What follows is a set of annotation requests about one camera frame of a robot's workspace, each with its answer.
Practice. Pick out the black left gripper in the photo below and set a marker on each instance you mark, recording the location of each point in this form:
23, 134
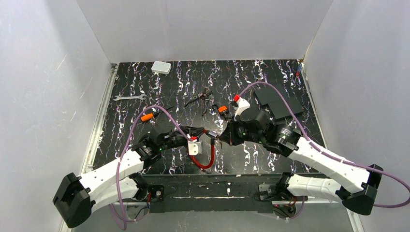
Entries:
179, 141

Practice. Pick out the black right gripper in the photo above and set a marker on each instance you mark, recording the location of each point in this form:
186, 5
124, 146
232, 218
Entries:
227, 134

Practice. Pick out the red cable lock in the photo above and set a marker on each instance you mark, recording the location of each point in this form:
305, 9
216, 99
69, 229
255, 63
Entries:
206, 161

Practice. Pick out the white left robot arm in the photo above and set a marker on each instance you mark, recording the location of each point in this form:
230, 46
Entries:
78, 196

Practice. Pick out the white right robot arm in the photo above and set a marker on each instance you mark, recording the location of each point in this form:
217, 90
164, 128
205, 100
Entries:
356, 188

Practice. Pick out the black flat plate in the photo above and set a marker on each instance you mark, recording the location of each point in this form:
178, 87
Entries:
267, 97

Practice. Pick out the silver open-end wrench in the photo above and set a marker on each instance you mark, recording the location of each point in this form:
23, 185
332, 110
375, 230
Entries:
138, 97

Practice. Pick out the white rectangular box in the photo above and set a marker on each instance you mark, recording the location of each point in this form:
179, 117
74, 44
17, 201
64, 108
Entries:
161, 67

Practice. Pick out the red blue pen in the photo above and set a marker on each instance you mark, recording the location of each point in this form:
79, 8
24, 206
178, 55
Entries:
298, 78

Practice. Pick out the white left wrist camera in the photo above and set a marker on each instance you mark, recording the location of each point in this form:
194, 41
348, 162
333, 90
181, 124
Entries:
194, 146

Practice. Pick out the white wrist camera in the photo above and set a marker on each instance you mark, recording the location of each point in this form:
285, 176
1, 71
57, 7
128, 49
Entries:
239, 105
194, 146

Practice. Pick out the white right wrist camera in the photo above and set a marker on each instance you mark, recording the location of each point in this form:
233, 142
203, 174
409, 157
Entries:
239, 105

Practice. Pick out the grey handled pliers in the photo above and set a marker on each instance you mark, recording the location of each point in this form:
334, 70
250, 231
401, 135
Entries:
203, 96

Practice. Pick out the orange handled screwdriver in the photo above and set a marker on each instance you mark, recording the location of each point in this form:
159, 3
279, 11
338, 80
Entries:
149, 116

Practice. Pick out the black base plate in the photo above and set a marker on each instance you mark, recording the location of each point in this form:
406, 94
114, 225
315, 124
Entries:
218, 193

